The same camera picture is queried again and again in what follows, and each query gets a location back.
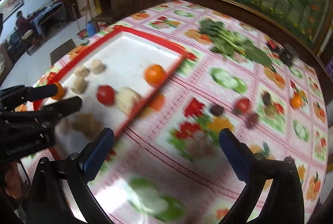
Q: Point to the orange in tray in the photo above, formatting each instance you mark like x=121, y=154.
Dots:
x=154, y=74
x=60, y=92

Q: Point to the beige cube block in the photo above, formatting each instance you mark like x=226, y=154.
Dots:
x=87, y=125

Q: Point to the dark wrinkled date far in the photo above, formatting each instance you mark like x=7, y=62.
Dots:
x=266, y=98

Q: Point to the beige block in tray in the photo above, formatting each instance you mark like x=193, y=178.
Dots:
x=97, y=66
x=81, y=72

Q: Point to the red black small box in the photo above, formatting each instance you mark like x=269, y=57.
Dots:
x=273, y=46

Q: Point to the dark red date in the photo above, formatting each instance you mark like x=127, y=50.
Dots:
x=216, y=110
x=252, y=120

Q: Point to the blue water jug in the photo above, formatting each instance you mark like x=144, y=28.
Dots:
x=90, y=28

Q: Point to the left hand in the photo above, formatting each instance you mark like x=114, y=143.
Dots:
x=13, y=183

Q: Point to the floral fruit tablecloth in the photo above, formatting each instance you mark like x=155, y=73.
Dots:
x=172, y=145

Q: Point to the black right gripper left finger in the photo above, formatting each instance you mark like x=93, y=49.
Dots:
x=47, y=202

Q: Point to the red rimmed white tray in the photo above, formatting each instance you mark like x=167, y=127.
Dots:
x=125, y=53

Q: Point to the brown wooden stool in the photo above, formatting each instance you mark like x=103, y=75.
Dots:
x=61, y=51

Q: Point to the green round fruit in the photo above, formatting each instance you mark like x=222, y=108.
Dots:
x=270, y=110

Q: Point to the orange on table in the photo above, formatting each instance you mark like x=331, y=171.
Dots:
x=296, y=102

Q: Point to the green leafy vegetable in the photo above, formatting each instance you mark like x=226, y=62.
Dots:
x=228, y=42

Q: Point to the seated person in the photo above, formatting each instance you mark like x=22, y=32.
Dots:
x=23, y=25

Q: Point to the red tomato in tray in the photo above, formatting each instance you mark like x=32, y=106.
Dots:
x=106, y=95

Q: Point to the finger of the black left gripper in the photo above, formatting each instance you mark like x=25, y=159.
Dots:
x=18, y=95
x=54, y=109

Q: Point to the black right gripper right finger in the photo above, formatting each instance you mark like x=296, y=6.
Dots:
x=284, y=202

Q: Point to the red tomato on table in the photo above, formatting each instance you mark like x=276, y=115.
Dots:
x=242, y=106

